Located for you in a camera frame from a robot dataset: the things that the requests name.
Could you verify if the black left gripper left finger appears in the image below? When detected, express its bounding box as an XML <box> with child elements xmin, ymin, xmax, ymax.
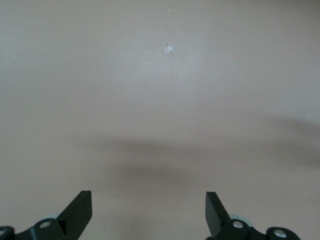
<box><xmin>0</xmin><ymin>190</ymin><xmax>93</xmax><ymax>240</ymax></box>

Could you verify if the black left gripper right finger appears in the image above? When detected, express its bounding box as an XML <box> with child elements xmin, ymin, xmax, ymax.
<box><xmin>205</xmin><ymin>191</ymin><xmax>301</xmax><ymax>240</ymax></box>

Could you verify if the small clear tape piece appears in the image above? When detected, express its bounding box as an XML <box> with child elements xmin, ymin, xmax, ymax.
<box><xmin>164</xmin><ymin>41</ymin><xmax>175</xmax><ymax>55</ymax></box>

